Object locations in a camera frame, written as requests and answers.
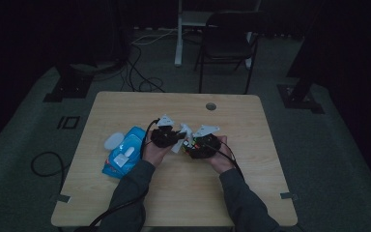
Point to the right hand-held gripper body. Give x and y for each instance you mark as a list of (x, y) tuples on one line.
[(206, 145)]

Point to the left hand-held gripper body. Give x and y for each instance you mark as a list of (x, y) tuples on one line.
[(164, 135)]

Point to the white wet wipe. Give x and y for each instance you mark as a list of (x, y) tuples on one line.
[(182, 141)]

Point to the blue wet wipes pack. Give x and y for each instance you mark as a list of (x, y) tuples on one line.
[(125, 154)]

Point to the person's left hand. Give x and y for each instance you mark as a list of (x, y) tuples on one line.
[(154, 154)]

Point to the person's right hand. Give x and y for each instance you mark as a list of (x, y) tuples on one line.
[(222, 161)]

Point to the grey tape strip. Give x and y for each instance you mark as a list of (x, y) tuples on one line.
[(63, 198), (288, 195)]

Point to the black folding chair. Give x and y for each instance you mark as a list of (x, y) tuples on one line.
[(228, 42)]

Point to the black stand with base plate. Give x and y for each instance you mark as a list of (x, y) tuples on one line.
[(71, 87), (301, 93)]

